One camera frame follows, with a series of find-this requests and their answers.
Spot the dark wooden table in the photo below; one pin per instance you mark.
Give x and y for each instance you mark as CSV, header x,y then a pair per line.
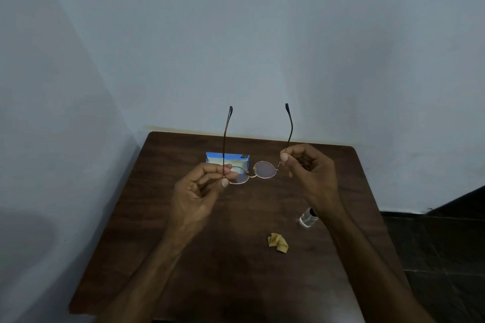
x,y
235,243

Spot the person's right thumb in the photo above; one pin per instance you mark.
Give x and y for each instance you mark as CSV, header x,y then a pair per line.
x,y
288,165

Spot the person's left thumb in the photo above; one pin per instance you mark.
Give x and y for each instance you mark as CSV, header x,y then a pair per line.
x,y
216,190

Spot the person's left hand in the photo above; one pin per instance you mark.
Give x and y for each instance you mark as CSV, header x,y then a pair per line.
x,y
191,201

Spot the person's right forearm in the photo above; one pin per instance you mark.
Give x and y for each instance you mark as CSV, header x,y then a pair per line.
x,y
373,273

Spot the person's left forearm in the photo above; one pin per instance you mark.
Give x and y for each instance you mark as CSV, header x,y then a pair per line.
x,y
140,281

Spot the blue glasses case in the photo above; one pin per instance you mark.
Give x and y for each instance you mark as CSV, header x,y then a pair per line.
x,y
237,160

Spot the person's left middle finger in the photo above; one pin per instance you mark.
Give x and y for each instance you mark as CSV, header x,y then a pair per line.
x,y
206,179

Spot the crumpled yellow cleaning cloth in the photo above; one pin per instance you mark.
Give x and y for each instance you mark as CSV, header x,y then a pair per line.
x,y
277,242

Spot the person's right hand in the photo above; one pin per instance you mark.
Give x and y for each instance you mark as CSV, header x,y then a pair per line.
x,y
316,182

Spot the small clear spray bottle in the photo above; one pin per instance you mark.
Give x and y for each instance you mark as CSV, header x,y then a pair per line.
x,y
307,218

